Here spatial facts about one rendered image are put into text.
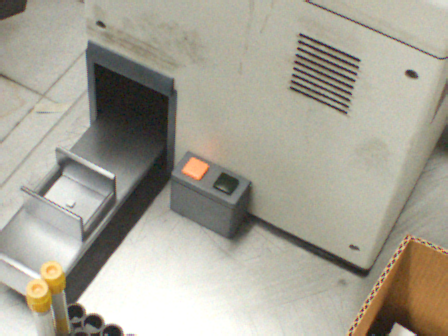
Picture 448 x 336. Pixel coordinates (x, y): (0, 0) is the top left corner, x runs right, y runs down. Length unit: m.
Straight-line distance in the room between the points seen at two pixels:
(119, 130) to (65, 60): 1.34
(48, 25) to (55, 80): 0.18
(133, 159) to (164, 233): 0.07
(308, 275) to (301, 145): 0.13
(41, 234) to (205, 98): 0.17
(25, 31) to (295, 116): 1.58
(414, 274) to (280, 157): 0.14
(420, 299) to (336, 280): 0.12
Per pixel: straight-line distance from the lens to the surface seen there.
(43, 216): 0.73
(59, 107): 2.02
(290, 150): 0.69
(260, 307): 0.74
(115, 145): 0.77
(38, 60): 2.13
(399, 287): 0.66
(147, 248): 0.76
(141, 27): 0.69
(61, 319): 0.67
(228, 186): 0.73
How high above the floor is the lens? 1.52
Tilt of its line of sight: 52 degrees down
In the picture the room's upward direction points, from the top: 6 degrees clockwise
